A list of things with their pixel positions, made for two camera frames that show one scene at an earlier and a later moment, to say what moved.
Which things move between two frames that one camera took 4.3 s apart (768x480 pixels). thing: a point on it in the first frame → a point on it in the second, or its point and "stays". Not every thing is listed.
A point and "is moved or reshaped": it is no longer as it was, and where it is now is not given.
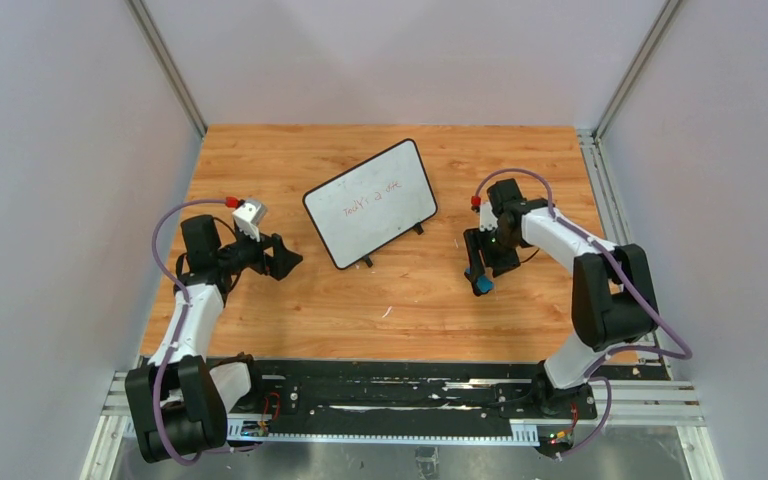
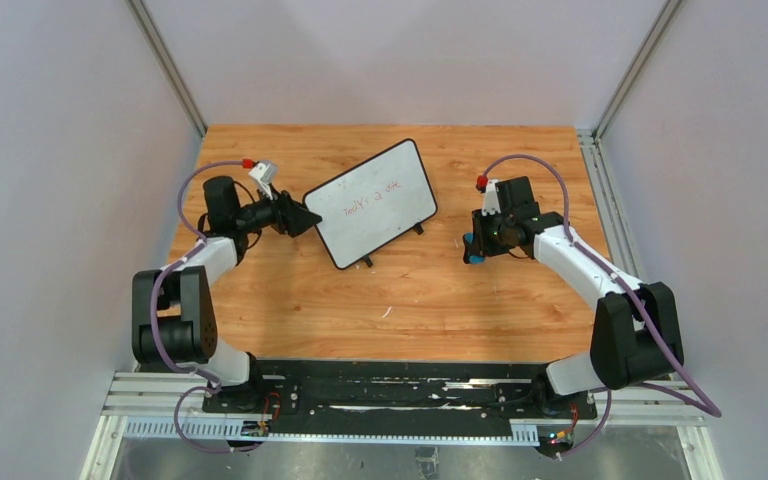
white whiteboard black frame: (372, 203) stays
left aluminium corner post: (160, 47) stays
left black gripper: (275, 255) → (286, 215)
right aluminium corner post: (635, 65) stays
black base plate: (323, 393) stays
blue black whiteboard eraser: (480, 285) is moved or reshaped
